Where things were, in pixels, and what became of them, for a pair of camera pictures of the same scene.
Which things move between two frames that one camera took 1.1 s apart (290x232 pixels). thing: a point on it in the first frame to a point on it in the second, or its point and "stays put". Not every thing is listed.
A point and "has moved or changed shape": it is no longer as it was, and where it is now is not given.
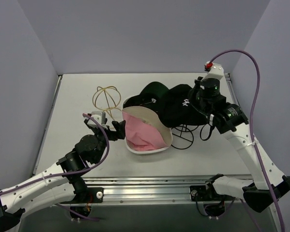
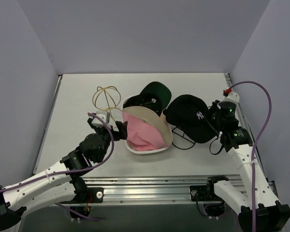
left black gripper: x=110 y=131 stays put
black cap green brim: x=153 y=96 stays put
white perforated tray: x=145 y=132 stays put
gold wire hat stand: x=107 y=98 stays put
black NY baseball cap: x=178 y=108 has moved or changed shape
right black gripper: x=194 y=94 to x=214 y=115
